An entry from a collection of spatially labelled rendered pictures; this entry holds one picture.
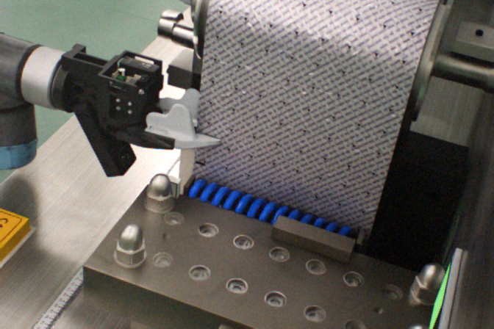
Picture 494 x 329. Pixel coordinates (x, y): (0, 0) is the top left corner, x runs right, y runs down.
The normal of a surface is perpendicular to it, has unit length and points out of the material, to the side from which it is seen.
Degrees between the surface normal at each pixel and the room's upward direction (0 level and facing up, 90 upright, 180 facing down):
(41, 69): 44
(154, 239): 0
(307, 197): 90
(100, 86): 90
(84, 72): 90
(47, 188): 0
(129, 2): 0
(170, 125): 90
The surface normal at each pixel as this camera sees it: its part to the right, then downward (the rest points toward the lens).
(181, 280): 0.11, -0.80
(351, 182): -0.34, 0.52
